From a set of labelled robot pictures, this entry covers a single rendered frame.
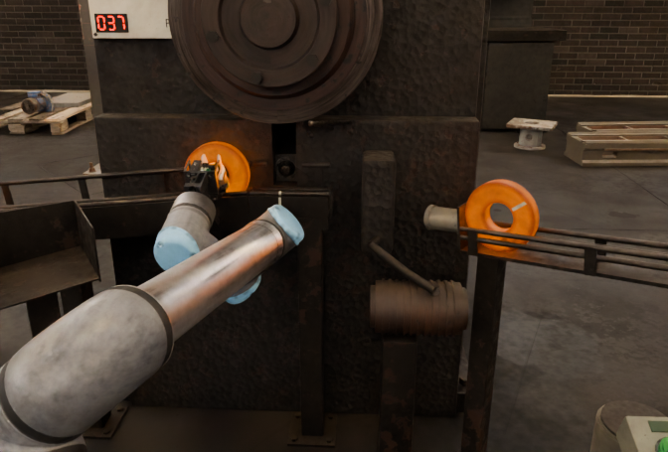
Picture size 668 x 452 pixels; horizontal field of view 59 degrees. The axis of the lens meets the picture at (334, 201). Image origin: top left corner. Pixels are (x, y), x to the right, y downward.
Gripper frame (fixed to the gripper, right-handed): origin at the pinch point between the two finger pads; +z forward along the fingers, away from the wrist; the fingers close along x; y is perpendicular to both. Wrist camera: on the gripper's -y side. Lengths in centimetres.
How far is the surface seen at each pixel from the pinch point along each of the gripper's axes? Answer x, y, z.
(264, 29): -15.4, 35.3, -3.7
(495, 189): -64, 5, -15
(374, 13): -38, 36, 6
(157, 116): 15.9, 8.5, 9.5
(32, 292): 29.6, -6.1, -38.8
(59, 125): 233, -165, 329
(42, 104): 256, -156, 352
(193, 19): 1.3, 35.0, 3.7
